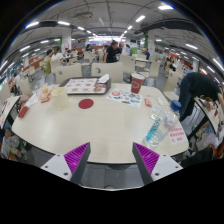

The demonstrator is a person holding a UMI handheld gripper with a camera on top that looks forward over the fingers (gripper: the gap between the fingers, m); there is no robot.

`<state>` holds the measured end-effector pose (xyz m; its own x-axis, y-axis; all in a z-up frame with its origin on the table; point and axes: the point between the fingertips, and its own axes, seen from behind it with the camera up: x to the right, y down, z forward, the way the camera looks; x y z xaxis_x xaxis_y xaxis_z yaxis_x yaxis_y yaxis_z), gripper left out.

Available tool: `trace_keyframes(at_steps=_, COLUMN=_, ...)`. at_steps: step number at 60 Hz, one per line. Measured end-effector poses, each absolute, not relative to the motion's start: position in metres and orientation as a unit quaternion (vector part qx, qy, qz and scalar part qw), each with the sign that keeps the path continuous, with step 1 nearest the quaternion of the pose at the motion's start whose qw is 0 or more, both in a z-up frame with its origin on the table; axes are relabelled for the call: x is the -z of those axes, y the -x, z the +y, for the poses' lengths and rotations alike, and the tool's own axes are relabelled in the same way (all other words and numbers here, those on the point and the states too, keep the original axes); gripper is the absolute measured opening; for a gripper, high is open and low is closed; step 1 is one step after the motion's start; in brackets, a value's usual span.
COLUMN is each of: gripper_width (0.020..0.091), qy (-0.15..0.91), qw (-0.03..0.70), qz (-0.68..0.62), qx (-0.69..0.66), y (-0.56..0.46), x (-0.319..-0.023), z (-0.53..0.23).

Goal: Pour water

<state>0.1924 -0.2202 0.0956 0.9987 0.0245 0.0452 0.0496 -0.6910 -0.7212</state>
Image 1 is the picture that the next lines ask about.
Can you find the ceiling air conditioner unit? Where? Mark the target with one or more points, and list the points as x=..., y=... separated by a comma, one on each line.
x=83, y=15

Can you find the red flat carton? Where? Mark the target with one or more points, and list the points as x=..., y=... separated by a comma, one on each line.
x=23, y=112

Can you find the dark brown food tray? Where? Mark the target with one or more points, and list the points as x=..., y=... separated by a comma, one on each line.
x=106, y=88

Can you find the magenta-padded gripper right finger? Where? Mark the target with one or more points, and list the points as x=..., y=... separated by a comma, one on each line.
x=146, y=158

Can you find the ceiling strip lights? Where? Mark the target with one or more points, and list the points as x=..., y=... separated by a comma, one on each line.
x=140, y=18

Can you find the white crumpled paper wrapper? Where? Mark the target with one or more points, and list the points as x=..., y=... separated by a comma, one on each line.
x=32, y=100

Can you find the person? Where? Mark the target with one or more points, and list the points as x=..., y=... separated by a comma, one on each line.
x=57, y=55
x=47, y=63
x=112, y=53
x=196, y=85

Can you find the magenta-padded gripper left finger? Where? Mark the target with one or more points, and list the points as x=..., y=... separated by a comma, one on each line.
x=77, y=159

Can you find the white paper napkin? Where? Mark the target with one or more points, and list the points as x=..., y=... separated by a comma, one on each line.
x=103, y=78

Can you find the printed paper tray liner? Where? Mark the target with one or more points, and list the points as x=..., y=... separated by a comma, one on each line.
x=81, y=85

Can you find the beige wooden chair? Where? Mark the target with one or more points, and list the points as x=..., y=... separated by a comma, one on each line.
x=110, y=70
x=68, y=73

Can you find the flat round red coaster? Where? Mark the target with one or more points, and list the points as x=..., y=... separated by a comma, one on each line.
x=86, y=103

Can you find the colourful printed leaflet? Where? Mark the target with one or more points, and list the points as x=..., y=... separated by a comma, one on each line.
x=125, y=97

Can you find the red sauce packet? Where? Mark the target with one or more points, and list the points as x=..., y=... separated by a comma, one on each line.
x=148, y=102
x=45, y=99

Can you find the white red-lettered table label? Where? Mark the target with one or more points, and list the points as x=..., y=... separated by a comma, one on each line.
x=176, y=135

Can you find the red lidded paper drink cup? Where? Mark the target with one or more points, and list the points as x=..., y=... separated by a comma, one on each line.
x=136, y=84

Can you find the cream paper cup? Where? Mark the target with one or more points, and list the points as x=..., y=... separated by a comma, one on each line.
x=60, y=98

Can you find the clear blue-capped water bottle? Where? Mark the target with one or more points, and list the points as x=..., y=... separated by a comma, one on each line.
x=160, y=128

